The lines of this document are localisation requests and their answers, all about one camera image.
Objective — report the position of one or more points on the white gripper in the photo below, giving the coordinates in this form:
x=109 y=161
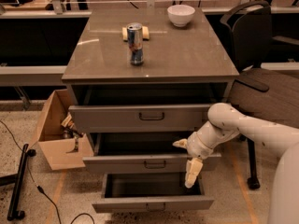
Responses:
x=196 y=146

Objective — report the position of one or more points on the grey drawer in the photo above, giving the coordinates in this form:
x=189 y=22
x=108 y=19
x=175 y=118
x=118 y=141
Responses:
x=160 y=192
x=128 y=108
x=137 y=153

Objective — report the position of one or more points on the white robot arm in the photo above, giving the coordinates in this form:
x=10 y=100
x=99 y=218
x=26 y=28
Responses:
x=224 y=124

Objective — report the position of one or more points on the grey top drawer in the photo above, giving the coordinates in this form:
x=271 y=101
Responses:
x=128 y=108

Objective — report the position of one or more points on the grey bottom drawer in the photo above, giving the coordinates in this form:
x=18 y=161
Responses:
x=160 y=192

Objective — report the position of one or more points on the grey drawer cabinet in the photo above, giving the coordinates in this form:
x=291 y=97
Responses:
x=172 y=55

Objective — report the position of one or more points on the open cardboard box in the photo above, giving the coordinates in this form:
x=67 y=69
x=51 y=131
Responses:
x=49 y=134

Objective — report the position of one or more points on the black office chair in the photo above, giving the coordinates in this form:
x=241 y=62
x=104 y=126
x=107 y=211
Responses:
x=258 y=92

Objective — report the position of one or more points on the items inside cardboard box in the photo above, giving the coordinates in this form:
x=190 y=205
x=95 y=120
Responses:
x=70 y=131

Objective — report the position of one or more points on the yellow sponge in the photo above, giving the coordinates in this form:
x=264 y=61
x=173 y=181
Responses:
x=145 y=33

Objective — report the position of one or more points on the blue silver drink can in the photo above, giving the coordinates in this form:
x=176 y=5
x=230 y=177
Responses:
x=135 y=42

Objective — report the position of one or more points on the white bowl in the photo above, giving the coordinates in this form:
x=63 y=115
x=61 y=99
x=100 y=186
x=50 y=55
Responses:
x=180 y=15

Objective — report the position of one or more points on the black wheeled stand leg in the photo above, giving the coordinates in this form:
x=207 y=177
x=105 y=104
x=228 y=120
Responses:
x=17 y=179

